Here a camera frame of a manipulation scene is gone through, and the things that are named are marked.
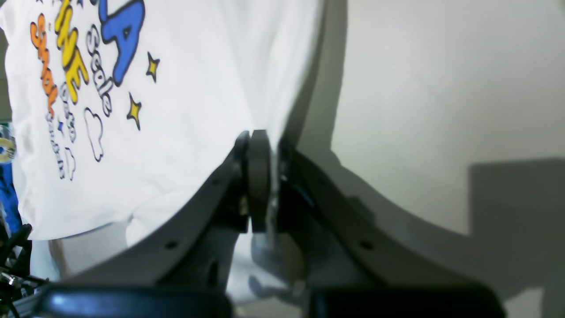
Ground blue cloth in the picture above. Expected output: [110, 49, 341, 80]
[0, 163, 23, 236]

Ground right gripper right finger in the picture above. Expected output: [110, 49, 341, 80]
[274, 141, 506, 318]

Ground clear tape roll dispenser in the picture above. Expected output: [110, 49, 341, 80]
[0, 121, 17, 165]

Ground white printed t-shirt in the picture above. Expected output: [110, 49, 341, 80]
[1, 0, 325, 249]

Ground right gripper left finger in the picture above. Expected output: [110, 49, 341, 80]
[37, 129, 270, 318]

